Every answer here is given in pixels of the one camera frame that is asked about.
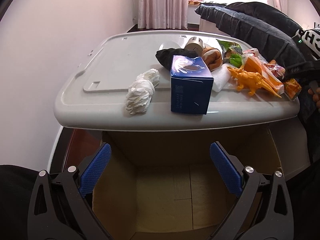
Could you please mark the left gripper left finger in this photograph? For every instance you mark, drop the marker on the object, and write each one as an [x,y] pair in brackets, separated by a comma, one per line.
[61,203]

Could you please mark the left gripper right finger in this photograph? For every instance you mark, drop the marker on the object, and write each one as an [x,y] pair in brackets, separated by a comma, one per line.
[262,208]

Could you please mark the white tissue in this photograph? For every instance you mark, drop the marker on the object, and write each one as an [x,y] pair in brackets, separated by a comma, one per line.
[141,91]

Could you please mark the blue carton box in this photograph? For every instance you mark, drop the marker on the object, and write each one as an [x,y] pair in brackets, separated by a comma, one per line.
[191,85]

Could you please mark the orange juice pouch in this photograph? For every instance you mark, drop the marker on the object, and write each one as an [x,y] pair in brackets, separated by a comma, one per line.
[292,88]

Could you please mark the person's right hand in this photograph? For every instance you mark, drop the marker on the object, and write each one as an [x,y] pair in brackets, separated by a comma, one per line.
[314,91]

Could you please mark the brown cardboard box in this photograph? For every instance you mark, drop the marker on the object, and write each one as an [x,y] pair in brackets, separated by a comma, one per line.
[164,185]

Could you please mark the grey plastic bin lid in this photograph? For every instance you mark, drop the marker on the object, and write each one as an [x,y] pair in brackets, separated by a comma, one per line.
[122,87]

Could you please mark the orange toy dinosaur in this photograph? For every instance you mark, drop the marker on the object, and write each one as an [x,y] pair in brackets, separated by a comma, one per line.
[252,81]

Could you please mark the red white crumpled wrapper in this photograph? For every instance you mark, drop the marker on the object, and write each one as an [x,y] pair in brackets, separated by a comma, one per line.
[277,70]

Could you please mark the white tissue pack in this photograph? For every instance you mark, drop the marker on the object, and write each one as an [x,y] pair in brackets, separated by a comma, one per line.
[221,76]

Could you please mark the orange white snack bag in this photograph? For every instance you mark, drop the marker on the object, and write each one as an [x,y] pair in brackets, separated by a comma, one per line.
[254,64]

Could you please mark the green snack wrapper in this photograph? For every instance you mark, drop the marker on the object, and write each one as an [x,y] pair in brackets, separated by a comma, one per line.
[231,53]

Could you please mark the brown orange sock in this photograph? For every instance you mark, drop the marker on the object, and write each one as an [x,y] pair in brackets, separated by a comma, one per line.
[212,58]

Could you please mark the black sock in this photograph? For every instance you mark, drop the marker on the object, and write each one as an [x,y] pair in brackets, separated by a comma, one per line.
[165,56]

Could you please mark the beige plastic cup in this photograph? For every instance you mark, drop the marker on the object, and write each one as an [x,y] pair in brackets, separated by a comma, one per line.
[195,44]

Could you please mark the dark blue bed duvet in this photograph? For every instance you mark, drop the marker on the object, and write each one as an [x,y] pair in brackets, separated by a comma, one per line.
[274,34]

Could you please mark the white bed frame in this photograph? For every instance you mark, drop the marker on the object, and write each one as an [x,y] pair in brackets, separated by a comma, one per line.
[209,27]

